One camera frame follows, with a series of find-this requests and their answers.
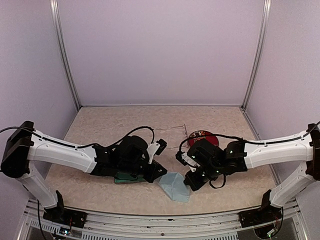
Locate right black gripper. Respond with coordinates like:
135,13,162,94
184,161,223,191

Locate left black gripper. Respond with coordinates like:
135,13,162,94
119,158,167,183

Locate small blue cleaning cloth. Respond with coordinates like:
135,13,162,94
158,172,190,203

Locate grey glasses case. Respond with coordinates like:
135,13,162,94
114,171,146,184

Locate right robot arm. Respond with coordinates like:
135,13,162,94
175,123,320,228

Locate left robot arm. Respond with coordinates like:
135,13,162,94
0,121,168,228

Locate clear pink glasses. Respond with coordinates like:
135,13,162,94
154,124,188,150

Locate red floral plate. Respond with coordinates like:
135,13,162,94
187,130,219,147

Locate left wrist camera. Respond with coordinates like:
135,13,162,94
147,138,167,164

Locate front aluminium rail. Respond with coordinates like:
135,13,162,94
13,199,311,240

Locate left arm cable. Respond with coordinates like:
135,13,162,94
0,126,156,151

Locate left aluminium frame post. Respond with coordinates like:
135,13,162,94
49,0,82,111

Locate aluminium frame post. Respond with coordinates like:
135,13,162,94
49,0,82,111
241,0,272,112

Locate right aluminium frame post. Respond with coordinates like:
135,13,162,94
241,0,272,112

